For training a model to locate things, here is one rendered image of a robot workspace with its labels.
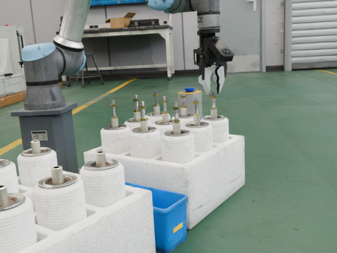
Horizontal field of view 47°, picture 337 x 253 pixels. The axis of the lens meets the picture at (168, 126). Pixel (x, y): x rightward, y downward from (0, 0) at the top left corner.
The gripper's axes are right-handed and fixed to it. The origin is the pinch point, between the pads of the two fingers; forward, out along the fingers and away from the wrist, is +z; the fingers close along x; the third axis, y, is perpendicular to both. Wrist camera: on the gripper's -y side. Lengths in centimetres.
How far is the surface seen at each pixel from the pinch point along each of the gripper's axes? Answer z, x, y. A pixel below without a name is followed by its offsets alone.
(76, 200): 12, 54, -40
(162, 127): 10.1, 19.2, 0.5
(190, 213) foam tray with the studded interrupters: 29.8, 21.6, -22.4
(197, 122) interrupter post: 8.2, 10.3, -6.8
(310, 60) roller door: 21, -376, 351
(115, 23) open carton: -50, -102, 453
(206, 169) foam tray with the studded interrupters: 20.2, 13.4, -17.1
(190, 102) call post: 6.8, -2.3, 22.3
